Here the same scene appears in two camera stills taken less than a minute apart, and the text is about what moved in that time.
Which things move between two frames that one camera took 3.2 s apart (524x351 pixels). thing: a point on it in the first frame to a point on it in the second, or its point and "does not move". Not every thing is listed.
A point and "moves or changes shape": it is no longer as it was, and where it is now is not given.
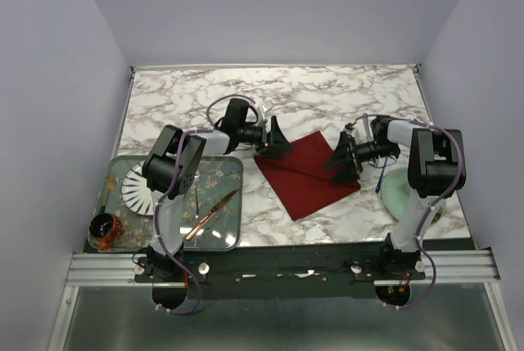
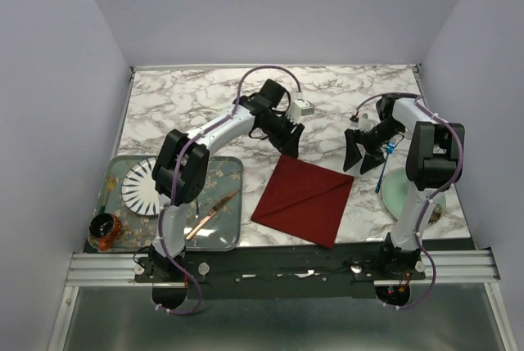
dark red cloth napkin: [300, 177] moves or changes shape
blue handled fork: [379, 182] does not move
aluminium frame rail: [440, 267] does not move
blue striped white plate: [135, 193] does not move
